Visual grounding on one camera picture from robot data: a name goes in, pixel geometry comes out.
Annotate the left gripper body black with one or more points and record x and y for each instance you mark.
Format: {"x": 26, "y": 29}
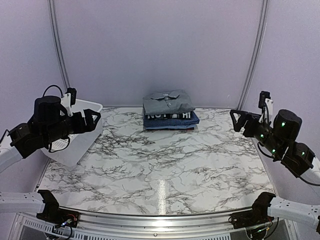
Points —
{"x": 55, "y": 131}

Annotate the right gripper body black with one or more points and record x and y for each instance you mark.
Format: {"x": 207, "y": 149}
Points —
{"x": 271, "y": 143}

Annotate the white plastic bin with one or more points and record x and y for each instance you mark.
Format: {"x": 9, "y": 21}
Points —
{"x": 69, "y": 151}

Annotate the black shirt white letters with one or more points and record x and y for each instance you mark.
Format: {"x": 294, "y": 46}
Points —
{"x": 182, "y": 116}

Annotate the blue checked shirt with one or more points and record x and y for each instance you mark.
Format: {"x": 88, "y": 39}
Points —
{"x": 171, "y": 123}

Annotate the grey long sleeve shirt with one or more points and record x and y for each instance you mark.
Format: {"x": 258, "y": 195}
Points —
{"x": 168, "y": 102}

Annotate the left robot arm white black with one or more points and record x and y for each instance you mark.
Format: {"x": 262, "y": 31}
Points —
{"x": 18, "y": 144}

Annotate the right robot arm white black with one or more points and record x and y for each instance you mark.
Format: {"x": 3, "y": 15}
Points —
{"x": 297, "y": 157}

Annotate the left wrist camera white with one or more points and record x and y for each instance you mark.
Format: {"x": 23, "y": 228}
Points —
{"x": 68, "y": 100}

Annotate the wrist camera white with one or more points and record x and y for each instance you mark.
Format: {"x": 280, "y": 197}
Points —
{"x": 266, "y": 105}
{"x": 68, "y": 100}

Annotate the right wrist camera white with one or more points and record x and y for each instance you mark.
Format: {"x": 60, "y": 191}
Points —
{"x": 266, "y": 105}

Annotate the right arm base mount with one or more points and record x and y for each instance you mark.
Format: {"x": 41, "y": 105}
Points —
{"x": 257, "y": 215}

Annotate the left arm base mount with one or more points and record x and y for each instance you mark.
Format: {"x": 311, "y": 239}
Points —
{"x": 53, "y": 213}

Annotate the aluminium frame rail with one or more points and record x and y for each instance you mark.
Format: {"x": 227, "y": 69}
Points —
{"x": 111, "y": 226}

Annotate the right wall aluminium profile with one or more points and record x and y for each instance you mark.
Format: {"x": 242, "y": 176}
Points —
{"x": 261, "y": 28}

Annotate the wall aluminium profile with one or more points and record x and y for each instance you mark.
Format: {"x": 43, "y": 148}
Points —
{"x": 57, "y": 43}
{"x": 261, "y": 28}

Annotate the left wall aluminium profile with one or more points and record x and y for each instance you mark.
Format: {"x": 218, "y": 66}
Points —
{"x": 57, "y": 43}

